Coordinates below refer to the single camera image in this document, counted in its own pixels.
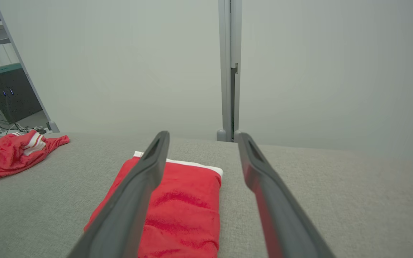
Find grey double partition post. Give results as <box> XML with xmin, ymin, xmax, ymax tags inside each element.
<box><xmin>217</xmin><ymin>0</ymin><xmax>243</xmax><ymax>143</ymax></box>

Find red numbered jersey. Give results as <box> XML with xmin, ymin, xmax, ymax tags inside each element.
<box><xmin>0</xmin><ymin>130</ymin><xmax>70</xmax><ymax>186</ymax></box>

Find black computer tower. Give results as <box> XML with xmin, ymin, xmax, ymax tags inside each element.
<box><xmin>0</xmin><ymin>68</ymin><xmax>43</xmax><ymax>124</ymax></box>

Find grey metal table leg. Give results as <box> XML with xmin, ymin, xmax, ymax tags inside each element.
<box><xmin>0</xmin><ymin>0</ymin><xmax>61</xmax><ymax>134</ymax></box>

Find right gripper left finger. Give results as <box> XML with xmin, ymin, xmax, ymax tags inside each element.
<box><xmin>67</xmin><ymin>131</ymin><xmax>170</xmax><ymax>258</ymax></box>

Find red white-trimmed shorts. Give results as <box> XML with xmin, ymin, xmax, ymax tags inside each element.
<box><xmin>84</xmin><ymin>150</ymin><xmax>224</xmax><ymax>258</ymax></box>

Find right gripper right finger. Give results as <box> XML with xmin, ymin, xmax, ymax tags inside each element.
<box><xmin>234</xmin><ymin>131</ymin><xmax>336</xmax><ymax>258</ymax></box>

